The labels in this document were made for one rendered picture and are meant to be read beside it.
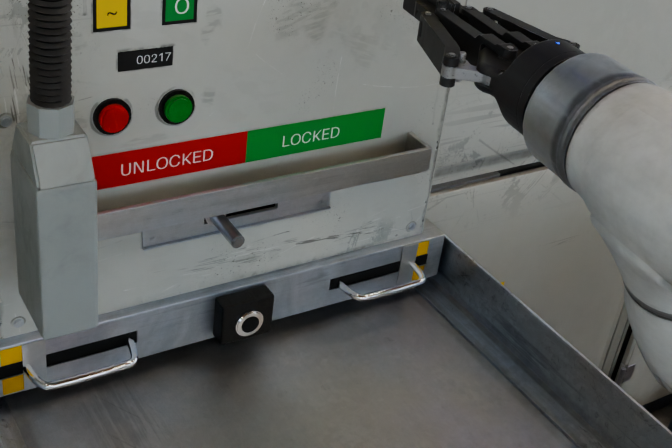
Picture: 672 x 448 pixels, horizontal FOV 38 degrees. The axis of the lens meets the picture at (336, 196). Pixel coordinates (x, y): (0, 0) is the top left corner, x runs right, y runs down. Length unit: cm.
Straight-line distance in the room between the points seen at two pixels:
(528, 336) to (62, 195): 56
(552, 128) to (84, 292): 39
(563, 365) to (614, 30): 68
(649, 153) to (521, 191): 101
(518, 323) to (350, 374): 20
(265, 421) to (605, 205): 48
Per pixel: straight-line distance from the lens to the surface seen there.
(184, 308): 101
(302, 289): 107
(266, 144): 96
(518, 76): 72
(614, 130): 64
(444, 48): 77
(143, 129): 89
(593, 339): 205
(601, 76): 68
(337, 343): 109
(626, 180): 62
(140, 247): 96
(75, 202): 77
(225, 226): 94
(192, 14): 86
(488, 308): 114
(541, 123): 69
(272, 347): 108
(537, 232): 171
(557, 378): 108
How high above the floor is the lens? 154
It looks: 31 degrees down
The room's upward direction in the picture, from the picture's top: 8 degrees clockwise
